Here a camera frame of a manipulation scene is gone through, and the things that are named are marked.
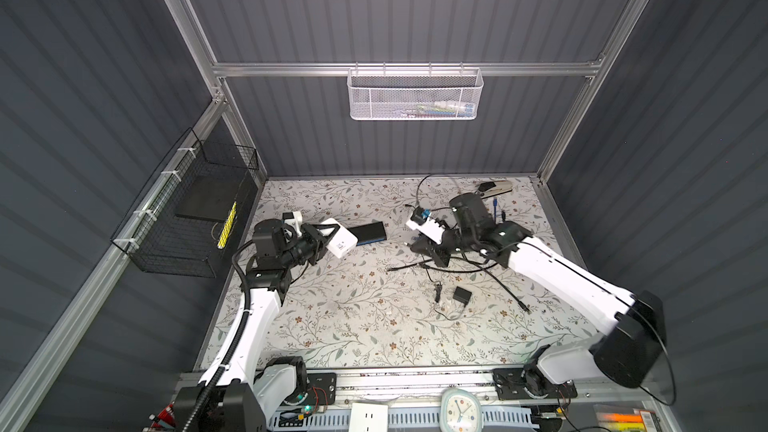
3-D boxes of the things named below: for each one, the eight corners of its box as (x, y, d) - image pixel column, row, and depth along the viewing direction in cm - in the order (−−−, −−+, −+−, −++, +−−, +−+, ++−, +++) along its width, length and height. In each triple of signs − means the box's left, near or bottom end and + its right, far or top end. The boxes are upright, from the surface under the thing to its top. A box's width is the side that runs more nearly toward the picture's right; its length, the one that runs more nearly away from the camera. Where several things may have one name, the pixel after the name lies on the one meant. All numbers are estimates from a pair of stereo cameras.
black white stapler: (481, 201, 116) (484, 192, 112) (474, 192, 119) (477, 183, 115) (511, 191, 119) (514, 183, 115) (503, 183, 122) (507, 175, 118)
